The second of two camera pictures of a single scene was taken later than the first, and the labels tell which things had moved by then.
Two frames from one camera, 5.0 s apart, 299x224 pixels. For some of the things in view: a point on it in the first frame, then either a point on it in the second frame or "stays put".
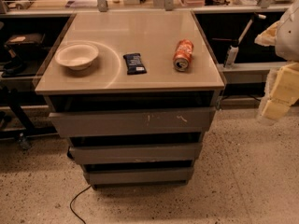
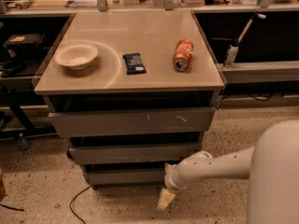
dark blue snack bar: x=134 y=63 stays put
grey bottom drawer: x=139 y=175 stays put
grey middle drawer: x=133 y=153 stays put
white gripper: x=289 y=36 → x=170 y=180
